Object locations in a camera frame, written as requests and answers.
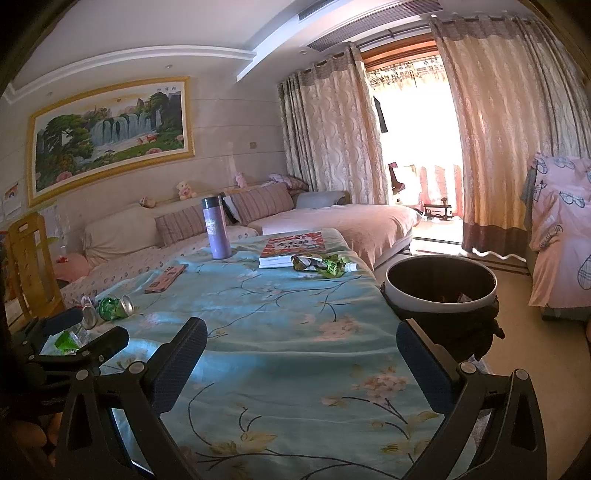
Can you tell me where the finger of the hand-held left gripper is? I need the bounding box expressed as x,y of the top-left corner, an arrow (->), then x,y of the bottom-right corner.
9,307 -> 85,348
39,326 -> 131,371

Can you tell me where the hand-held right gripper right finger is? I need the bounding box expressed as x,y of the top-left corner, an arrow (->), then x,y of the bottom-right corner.
396,318 -> 548,480

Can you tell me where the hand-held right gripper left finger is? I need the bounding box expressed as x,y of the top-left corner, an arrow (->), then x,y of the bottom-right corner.
55,318 -> 208,480

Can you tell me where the green snack packet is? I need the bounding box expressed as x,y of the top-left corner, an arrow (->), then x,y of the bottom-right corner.
54,329 -> 93,355

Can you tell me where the white bin with black liner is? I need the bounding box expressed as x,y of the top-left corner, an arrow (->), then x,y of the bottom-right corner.
381,256 -> 504,361

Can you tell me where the person's left hand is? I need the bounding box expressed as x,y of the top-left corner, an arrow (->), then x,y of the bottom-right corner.
7,411 -> 63,467

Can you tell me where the crushed silver can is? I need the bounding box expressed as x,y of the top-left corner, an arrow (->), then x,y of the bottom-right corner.
81,298 -> 100,330

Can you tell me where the crushed green can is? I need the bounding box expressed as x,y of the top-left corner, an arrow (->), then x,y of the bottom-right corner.
98,295 -> 136,321

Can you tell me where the pink cushion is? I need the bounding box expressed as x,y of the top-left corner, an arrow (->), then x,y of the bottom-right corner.
55,253 -> 89,283

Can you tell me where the wooden chair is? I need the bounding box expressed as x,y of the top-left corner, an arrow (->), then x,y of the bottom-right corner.
7,211 -> 65,330

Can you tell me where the teal floral tablecloth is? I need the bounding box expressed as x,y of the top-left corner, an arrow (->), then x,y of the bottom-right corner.
60,228 -> 481,480

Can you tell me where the crumpled green wrapper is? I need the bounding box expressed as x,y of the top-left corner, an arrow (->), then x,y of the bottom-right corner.
318,255 -> 355,280

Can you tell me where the purple thermos bottle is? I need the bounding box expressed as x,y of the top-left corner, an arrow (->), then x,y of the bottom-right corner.
200,196 -> 233,259

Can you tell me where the cream sofa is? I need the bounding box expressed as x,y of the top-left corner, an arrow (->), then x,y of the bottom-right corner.
60,182 -> 423,310

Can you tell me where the dark glossy wrapper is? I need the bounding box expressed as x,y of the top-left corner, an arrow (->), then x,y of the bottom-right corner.
291,255 -> 326,273

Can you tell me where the toy train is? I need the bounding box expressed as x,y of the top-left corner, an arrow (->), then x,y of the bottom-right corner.
422,198 -> 456,221

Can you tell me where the red cover book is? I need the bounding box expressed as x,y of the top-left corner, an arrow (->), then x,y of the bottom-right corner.
259,232 -> 328,269

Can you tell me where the large striped cushion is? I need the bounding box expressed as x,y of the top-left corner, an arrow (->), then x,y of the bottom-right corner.
229,183 -> 295,225

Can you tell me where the pink heart print quilt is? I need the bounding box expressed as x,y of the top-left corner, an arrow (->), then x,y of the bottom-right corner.
526,151 -> 591,319

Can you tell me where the framed landscape painting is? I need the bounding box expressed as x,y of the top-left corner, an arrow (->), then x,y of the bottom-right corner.
27,76 -> 195,208

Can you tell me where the grey pillow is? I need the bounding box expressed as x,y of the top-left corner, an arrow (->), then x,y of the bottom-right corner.
295,191 -> 352,208

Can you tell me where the grey cloth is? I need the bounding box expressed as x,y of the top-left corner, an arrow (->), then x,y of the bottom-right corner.
521,157 -> 539,217

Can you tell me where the small striped pillow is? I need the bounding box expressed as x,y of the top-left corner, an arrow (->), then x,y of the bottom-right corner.
268,173 -> 309,192

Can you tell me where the beige patterned curtain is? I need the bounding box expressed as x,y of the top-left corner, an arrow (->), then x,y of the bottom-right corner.
429,16 -> 591,261
277,41 -> 391,206

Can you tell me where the ceiling air vent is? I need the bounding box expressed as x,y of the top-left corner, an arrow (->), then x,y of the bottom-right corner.
307,21 -> 430,51

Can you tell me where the wall calendar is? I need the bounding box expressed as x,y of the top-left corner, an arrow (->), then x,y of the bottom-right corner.
2,182 -> 24,217

